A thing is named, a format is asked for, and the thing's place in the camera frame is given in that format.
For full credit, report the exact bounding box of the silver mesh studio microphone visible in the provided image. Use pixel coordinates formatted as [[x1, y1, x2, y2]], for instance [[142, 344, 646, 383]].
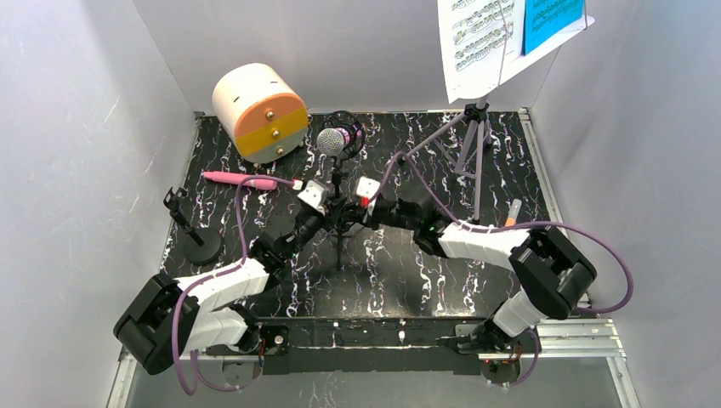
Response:
[[316, 127, 349, 156]]

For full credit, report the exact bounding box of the black tripod microphone stand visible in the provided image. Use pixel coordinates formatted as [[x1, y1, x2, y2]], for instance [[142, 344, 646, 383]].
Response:
[[322, 110, 366, 269]]

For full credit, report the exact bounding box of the pink microphone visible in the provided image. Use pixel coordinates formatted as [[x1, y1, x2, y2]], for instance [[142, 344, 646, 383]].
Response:
[[202, 171, 278, 190]]

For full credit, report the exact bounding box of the black round-base mic stand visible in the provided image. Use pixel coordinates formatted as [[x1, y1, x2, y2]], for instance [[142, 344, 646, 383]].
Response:
[[163, 188, 224, 266]]

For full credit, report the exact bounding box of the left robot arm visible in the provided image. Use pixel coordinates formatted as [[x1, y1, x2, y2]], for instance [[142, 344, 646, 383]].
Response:
[[113, 198, 347, 375]]

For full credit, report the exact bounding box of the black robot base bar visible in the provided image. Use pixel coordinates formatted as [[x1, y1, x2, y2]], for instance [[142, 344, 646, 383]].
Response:
[[204, 317, 510, 375]]

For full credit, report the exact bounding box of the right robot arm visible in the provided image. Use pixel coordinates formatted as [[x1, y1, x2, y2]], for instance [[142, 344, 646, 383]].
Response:
[[343, 197, 597, 343]]

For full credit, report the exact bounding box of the lilac music stand tripod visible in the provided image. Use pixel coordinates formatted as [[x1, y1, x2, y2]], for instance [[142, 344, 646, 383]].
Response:
[[396, 96, 491, 224]]

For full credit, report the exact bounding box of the round pastel drawer cabinet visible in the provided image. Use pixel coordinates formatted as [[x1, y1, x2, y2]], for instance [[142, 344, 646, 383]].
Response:
[[212, 63, 309, 165]]

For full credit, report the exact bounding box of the orange grey marker pen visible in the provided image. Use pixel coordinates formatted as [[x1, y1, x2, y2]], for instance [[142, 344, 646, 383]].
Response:
[[504, 199, 523, 227]]

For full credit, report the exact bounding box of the white sheet music page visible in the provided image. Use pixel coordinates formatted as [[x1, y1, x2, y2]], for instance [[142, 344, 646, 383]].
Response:
[[436, 0, 596, 105]]

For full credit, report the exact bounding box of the blue sheet music page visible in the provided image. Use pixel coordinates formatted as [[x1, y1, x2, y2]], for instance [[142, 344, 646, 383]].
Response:
[[522, 0, 585, 54]]

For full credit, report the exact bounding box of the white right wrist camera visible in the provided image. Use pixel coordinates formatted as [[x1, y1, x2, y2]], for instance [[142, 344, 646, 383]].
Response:
[[355, 176, 380, 213]]

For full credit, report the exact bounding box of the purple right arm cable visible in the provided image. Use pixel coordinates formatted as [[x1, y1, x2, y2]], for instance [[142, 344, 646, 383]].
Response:
[[376, 150, 635, 388]]

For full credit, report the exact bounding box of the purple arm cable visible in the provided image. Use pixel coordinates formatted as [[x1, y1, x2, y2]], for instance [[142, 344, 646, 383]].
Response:
[[376, 150, 635, 388], [170, 174, 304, 396]]

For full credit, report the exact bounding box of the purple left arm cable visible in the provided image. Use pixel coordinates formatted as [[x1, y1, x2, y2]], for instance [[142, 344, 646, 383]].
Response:
[[170, 174, 304, 396]]

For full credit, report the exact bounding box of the aluminium rail right edge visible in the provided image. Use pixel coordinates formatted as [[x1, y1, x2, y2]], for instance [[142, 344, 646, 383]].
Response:
[[519, 108, 640, 407]]

